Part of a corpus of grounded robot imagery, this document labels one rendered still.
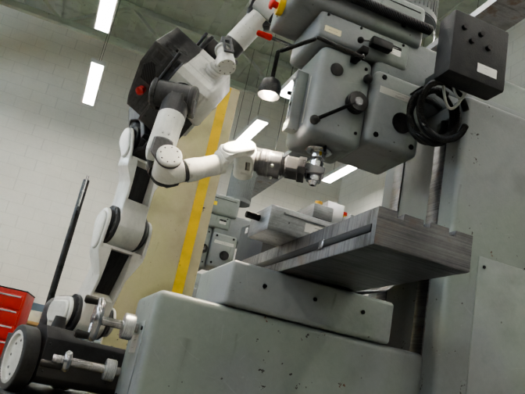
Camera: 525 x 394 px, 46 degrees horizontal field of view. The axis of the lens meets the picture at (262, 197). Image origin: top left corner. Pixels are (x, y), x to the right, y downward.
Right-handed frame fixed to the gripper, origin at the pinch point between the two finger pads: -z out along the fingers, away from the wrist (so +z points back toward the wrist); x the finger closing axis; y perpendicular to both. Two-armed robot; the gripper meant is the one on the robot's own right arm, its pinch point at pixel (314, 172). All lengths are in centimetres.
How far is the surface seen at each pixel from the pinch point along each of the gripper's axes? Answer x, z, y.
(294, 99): -6.6, 11.0, -20.6
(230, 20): 687, 202, -492
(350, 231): -56, -11, 33
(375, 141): -5.5, -16.8, -11.8
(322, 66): -11.7, 4.1, -31.3
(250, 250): 33.2, 18.0, 21.9
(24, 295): 378, 249, 31
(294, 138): -2.3, 8.6, -9.1
